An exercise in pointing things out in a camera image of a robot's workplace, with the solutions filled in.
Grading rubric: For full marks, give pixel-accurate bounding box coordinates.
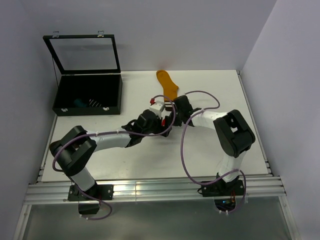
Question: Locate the aluminium mounting rail frame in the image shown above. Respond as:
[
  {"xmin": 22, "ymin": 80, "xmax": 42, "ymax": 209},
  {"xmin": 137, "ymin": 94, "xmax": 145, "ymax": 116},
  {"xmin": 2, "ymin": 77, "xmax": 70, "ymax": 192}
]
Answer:
[{"xmin": 12, "ymin": 71, "xmax": 301, "ymax": 240}]

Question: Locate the beige red reindeer sock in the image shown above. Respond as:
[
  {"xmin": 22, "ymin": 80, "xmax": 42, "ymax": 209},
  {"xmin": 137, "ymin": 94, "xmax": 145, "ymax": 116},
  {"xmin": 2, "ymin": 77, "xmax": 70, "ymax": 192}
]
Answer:
[{"xmin": 161, "ymin": 116, "xmax": 171, "ymax": 128}]

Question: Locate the black glass-lid display box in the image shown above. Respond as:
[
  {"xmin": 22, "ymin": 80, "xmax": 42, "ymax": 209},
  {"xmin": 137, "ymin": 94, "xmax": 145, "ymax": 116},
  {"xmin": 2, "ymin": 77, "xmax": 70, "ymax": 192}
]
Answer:
[{"xmin": 42, "ymin": 31, "xmax": 123, "ymax": 117}]

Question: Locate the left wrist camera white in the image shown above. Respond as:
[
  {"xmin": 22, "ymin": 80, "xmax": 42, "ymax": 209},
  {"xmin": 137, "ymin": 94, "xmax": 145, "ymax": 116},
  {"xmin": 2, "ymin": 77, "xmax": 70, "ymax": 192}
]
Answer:
[{"xmin": 149, "ymin": 98, "xmax": 165, "ymax": 119}]

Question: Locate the teal sock with red heel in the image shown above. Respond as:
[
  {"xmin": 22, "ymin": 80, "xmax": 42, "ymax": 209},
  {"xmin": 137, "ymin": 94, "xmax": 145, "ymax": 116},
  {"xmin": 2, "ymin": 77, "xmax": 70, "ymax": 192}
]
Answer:
[{"xmin": 73, "ymin": 98, "xmax": 88, "ymax": 108}]

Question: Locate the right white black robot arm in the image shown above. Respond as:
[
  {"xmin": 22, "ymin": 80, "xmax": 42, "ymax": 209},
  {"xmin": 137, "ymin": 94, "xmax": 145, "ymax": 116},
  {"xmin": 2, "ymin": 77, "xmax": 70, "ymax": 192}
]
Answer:
[{"xmin": 171, "ymin": 95, "xmax": 256, "ymax": 199}]

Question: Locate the mustard yellow striped sock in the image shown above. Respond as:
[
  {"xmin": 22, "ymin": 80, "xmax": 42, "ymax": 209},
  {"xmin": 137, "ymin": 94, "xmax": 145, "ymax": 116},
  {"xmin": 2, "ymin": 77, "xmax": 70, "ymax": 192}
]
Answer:
[{"xmin": 156, "ymin": 70, "xmax": 179, "ymax": 112}]

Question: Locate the brown pink striped sock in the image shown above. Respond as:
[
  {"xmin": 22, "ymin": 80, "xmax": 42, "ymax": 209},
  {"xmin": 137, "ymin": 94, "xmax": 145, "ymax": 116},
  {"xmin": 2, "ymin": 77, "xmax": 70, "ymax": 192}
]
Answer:
[{"xmin": 49, "ymin": 140, "xmax": 63, "ymax": 156}]

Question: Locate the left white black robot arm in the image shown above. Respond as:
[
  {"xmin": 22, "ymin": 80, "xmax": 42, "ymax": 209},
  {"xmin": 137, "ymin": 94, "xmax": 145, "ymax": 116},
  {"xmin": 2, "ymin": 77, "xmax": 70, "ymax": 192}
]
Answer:
[{"xmin": 49, "ymin": 110, "xmax": 176, "ymax": 201}]

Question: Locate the black white striped ankle sock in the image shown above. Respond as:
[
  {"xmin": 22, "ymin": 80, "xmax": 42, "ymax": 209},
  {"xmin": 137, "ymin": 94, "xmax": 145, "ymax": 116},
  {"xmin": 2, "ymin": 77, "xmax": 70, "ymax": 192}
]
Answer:
[{"xmin": 88, "ymin": 99, "xmax": 102, "ymax": 108}]

